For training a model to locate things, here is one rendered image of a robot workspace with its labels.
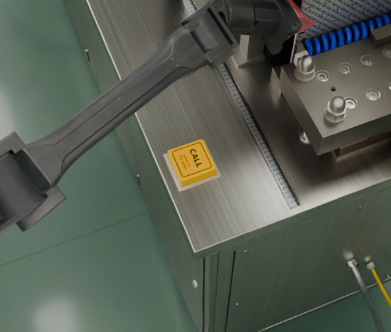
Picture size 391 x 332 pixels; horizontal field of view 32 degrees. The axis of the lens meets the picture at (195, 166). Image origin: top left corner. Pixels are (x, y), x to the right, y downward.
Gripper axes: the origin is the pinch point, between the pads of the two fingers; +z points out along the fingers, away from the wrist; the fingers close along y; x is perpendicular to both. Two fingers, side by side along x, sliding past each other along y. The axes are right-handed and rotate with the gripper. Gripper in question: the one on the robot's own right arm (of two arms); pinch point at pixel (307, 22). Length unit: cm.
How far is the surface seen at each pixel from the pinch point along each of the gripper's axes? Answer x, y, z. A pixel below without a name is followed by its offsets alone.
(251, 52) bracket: -15.9, -7.7, 1.6
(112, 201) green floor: -113, -32, 20
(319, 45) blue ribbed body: -2.4, 3.1, 2.8
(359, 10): 4.1, 0.3, 9.3
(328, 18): 1.4, 0.3, 3.6
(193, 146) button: -25.0, 7.6, -14.3
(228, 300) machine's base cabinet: -60, 26, 6
